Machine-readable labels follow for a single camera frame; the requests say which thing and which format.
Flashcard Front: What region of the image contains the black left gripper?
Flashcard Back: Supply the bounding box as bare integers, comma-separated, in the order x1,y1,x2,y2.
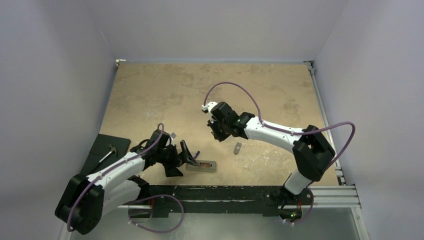
156,140,197,176

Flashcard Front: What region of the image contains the blue purple AAA battery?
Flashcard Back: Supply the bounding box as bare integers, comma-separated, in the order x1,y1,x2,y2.
193,151,200,159

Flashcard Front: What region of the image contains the grey battery compartment cover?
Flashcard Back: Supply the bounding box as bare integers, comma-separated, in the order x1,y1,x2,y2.
233,142,242,155

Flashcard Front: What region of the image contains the white universal AC remote control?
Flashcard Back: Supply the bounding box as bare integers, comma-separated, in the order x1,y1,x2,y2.
185,160,218,173

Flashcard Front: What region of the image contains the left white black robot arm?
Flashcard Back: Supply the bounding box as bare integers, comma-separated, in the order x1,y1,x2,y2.
54,129,198,235

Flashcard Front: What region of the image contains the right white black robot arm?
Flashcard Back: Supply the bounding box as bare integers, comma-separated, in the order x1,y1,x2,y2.
202,101,335,204

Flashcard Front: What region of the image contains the metal hammer tool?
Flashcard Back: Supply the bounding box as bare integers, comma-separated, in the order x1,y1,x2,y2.
98,144,117,163

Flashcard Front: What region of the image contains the black mat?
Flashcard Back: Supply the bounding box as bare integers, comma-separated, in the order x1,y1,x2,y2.
79,133,131,176

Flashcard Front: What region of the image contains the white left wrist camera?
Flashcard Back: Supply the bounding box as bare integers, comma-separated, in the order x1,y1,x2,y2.
170,132,177,140

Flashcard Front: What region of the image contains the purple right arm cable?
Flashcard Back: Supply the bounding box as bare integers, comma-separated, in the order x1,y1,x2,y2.
203,81,356,171

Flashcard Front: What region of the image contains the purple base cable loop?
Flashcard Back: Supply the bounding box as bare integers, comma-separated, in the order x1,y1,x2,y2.
127,194,185,234

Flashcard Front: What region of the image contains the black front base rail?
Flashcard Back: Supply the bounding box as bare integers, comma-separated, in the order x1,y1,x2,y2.
147,185,313,218

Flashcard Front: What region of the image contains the aluminium frame rail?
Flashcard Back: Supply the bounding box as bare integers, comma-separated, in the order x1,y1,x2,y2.
304,60,370,240

